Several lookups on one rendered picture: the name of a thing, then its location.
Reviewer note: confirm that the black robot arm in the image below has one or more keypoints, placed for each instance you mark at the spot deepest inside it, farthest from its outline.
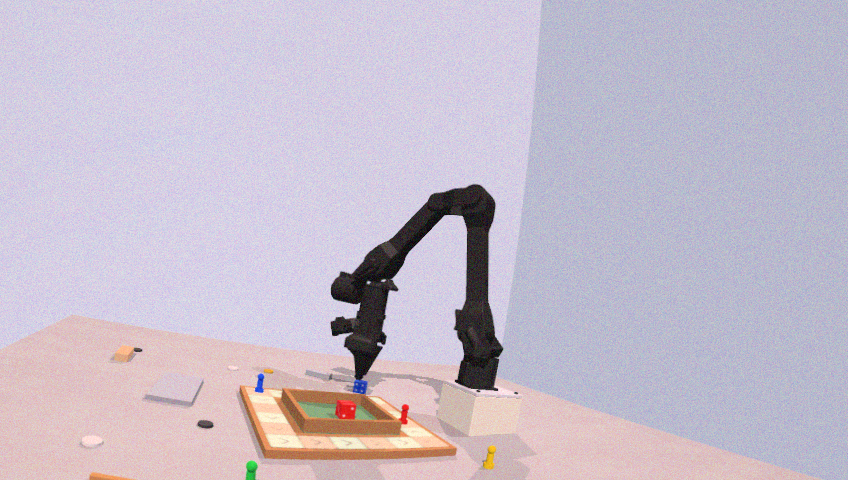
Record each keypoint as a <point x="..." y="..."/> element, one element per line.
<point x="474" y="323"/>

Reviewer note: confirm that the yellow game pawn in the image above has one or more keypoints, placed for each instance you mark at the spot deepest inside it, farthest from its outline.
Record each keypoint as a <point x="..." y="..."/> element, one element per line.
<point x="489" y="461"/>

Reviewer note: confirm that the green pawn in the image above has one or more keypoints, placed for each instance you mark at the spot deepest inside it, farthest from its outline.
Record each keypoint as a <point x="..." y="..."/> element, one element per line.
<point x="251" y="467"/>

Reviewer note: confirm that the red die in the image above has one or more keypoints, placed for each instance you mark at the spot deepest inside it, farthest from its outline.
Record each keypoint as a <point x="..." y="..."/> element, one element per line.
<point x="345" y="409"/>

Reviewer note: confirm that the small orange block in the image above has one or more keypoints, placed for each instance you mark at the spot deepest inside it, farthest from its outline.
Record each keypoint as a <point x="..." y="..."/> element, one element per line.
<point x="124" y="353"/>

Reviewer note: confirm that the blue die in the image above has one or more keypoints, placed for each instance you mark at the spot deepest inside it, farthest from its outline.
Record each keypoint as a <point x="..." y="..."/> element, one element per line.
<point x="360" y="386"/>

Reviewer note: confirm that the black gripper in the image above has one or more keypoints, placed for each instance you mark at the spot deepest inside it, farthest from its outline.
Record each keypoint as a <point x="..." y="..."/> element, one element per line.
<point x="363" y="343"/>

